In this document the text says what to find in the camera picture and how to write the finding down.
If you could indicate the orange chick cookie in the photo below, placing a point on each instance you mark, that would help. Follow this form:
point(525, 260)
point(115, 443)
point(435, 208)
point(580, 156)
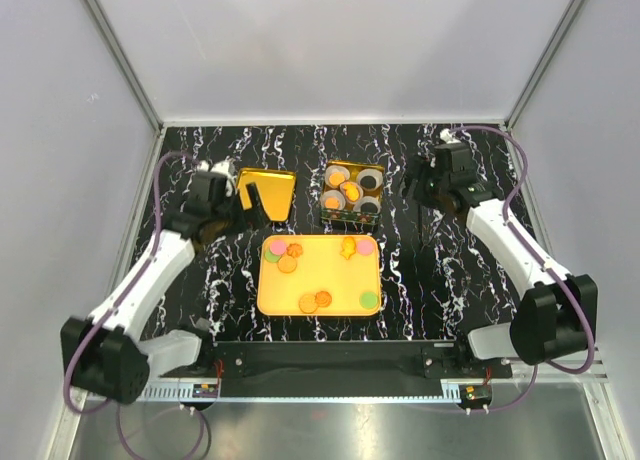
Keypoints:
point(348, 247)

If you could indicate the orange swirl cookie lower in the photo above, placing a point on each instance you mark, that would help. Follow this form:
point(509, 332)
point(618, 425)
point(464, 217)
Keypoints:
point(323, 299)

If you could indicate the white paper cupcake liner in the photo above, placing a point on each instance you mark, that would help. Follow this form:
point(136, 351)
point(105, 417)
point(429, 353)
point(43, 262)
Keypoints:
point(338, 167)
point(336, 193)
point(350, 192)
point(358, 204)
point(373, 172)

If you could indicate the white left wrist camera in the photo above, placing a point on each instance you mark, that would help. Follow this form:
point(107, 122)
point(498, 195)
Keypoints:
point(224, 168)

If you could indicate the orange swirl butter cookie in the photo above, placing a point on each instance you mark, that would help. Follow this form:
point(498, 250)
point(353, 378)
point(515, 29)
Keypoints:
point(294, 250)

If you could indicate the green christmas cookie tin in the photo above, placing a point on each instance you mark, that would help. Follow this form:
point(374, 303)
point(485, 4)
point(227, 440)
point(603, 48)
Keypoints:
point(352, 193)

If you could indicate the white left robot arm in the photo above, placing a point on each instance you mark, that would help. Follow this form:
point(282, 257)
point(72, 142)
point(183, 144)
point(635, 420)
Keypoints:
point(104, 353)

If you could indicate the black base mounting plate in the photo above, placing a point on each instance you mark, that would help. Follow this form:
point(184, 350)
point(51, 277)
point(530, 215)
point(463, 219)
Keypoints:
point(346, 369)

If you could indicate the black sandwich cookie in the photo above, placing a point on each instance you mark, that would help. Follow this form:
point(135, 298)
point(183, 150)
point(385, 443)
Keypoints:
point(369, 183)
point(370, 208)

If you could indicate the green sandwich cookie right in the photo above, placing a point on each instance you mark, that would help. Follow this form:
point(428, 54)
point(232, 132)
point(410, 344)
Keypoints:
point(369, 300)

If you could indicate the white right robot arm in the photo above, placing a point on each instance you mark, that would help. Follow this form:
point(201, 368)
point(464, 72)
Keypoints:
point(557, 312)

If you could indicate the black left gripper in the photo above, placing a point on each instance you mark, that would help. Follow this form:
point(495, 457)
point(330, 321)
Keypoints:
point(242, 222)

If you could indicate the orange round scalloped cookie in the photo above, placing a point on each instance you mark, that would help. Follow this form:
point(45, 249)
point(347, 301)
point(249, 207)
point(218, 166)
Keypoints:
point(332, 202)

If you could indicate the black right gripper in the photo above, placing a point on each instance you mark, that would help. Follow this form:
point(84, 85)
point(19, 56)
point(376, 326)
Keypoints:
point(421, 171)

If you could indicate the pink sandwich cookie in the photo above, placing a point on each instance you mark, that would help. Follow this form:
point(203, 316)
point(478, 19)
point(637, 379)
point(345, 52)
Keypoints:
point(278, 248)
point(365, 247)

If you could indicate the pink sandwich cookie right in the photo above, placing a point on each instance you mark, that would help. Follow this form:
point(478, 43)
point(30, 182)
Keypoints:
point(365, 247)

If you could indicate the green sandwich cookie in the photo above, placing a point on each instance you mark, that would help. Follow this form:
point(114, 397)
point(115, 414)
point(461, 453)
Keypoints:
point(369, 300)
point(271, 257)

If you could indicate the gold tin lid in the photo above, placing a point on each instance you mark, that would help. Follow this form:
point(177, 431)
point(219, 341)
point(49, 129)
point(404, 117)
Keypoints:
point(276, 188)

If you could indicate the large round dotted biscuit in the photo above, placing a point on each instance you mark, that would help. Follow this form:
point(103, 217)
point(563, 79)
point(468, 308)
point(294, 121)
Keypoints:
point(287, 264)

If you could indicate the black sandwich cookie top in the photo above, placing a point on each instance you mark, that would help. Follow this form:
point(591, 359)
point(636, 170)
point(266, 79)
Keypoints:
point(370, 208)

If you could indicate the orange fish cookie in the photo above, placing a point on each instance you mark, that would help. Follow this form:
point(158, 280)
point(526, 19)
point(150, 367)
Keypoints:
point(351, 191)

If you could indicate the round dotted biscuit lower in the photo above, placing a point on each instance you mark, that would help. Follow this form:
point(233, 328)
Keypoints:
point(307, 304)

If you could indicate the yellow plastic tray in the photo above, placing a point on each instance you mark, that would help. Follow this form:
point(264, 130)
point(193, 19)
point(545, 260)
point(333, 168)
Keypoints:
point(319, 268)

